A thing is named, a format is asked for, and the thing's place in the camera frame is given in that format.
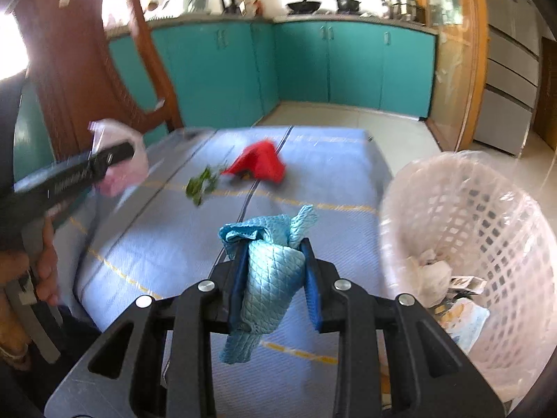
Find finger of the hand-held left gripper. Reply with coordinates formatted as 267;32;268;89
89;140;135;182

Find red cloth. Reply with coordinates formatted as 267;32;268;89
220;138;287;184

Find pink plastic mesh basket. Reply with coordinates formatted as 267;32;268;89
378;150;554;404

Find pink plastic bag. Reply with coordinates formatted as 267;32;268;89
88;118;150;198

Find blue quilted cloth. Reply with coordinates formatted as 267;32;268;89
217;204;319;365

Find person's left hand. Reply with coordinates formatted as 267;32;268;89
34;218;60;307

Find person's left forearm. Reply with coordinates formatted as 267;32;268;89
0;286;34;372

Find teal kitchen cabinets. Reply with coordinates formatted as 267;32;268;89
108;19;438;135

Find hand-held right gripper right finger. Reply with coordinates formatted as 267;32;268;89
301;239;508;418

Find brown wooden chair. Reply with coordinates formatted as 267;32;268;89
12;0;184;164

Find white crumpled tissue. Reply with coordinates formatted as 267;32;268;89
408;248;454;311

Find wood framed glass door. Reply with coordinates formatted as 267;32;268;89
411;0;491;154

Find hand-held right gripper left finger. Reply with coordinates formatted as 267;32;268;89
44;244;250;418

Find white box with blue print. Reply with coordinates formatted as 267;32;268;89
443;300;491;351

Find silver refrigerator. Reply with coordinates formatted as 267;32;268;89
472;0;546;158

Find clear plastic bag liner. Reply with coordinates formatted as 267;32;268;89
377;150;556;405

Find green leafy sprig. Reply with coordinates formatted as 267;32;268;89
185;164;229;207

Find blue woven mat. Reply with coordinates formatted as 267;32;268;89
72;125;395;418

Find black wok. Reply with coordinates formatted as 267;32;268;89
286;0;323;15

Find brown wooden door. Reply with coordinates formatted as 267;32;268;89
533;37;557;154

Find black and white wrapper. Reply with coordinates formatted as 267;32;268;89
450;274;488;300

